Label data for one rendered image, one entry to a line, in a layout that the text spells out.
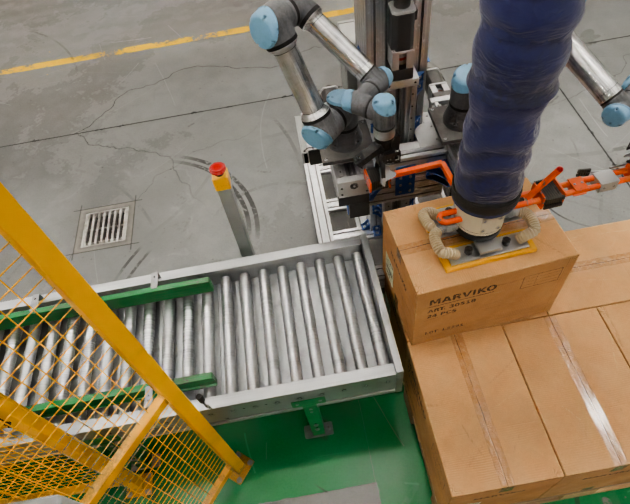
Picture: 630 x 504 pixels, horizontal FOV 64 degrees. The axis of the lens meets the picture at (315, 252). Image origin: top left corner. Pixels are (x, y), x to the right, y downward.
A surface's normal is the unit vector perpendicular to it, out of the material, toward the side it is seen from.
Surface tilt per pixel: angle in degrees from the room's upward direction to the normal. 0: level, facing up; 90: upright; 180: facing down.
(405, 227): 1
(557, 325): 0
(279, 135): 0
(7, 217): 90
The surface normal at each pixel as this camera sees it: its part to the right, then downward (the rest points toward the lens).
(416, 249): -0.11, -0.59
